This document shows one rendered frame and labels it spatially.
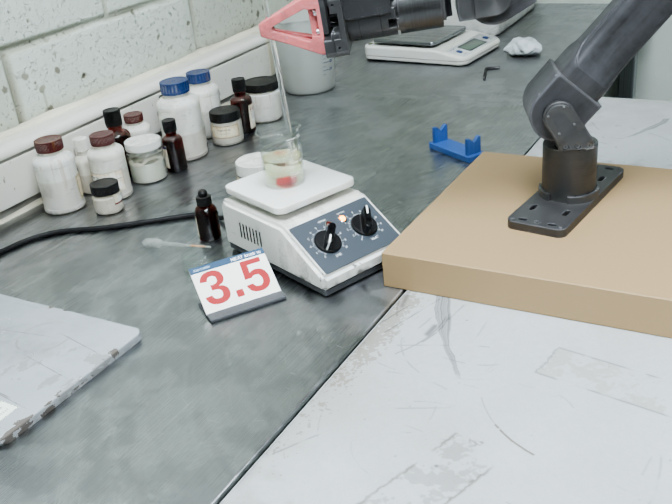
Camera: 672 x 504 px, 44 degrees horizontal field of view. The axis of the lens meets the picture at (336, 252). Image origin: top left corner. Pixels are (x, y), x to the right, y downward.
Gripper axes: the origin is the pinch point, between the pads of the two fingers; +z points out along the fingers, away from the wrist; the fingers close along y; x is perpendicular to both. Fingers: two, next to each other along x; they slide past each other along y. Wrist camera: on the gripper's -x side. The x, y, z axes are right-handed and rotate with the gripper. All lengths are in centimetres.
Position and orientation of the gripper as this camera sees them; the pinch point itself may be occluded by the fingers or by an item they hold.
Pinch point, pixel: (267, 28)
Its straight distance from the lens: 95.8
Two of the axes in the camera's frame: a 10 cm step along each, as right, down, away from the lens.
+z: -9.8, 1.2, 1.4
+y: -0.7, 4.6, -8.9
